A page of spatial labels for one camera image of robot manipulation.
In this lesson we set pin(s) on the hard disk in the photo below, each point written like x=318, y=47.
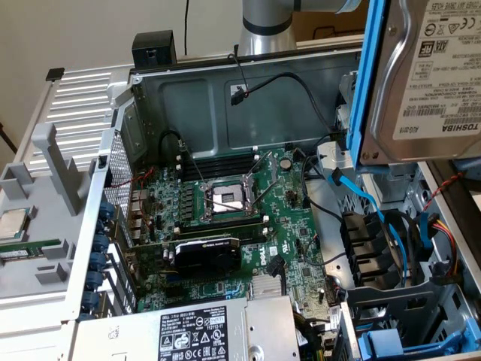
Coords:
x=413, y=94

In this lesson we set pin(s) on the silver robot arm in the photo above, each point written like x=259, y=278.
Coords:
x=263, y=37

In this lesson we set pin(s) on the blue plastic disk carrier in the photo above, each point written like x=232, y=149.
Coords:
x=383, y=340

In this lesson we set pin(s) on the black RAM slot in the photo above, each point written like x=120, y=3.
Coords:
x=251, y=233
x=225, y=164
x=225, y=168
x=225, y=222
x=248, y=228
x=225, y=159
x=253, y=238
x=221, y=174

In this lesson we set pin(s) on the CPU socket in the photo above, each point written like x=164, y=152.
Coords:
x=225, y=197

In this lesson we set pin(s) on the metal locking lever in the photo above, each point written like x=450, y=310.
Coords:
x=195, y=167
x=229, y=206

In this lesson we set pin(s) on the green motherboard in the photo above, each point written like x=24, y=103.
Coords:
x=297, y=222

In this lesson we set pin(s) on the black graphics card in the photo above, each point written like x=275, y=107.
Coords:
x=210, y=259

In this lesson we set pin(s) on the open PC case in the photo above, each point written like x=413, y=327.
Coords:
x=188, y=113

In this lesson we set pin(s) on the silver drive cage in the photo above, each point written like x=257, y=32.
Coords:
x=330, y=156

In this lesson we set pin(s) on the silver chipset heat sink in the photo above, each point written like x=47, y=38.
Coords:
x=265, y=287

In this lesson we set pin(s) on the blue expansion slot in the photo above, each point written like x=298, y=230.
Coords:
x=173, y=278

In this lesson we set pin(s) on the dark blue slot latch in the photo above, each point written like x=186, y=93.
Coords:
x=107, y=209
x=94, y=281
x=97, y=261
x=101, y=226
x=91, y=301
x=100, y=243

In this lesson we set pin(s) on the black box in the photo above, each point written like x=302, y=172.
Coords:
x=154, y=49

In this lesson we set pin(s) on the silver power supply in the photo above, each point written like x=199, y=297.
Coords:
x=150, y=331

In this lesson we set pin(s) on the brown cardboard box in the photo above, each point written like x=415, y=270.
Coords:
x=319, y=22

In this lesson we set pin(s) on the blue drive caddies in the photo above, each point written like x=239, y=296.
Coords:
x=394, y=301

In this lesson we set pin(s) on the grey parts rack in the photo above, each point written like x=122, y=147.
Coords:
x=45, y=233

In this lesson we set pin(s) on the green RAM stick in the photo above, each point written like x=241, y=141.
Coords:
x=22, y=250

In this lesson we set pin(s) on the silver CPU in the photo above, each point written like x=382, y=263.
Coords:
x=13, y=223

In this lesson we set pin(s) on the small black bracket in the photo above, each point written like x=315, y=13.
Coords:
x=55, y=73

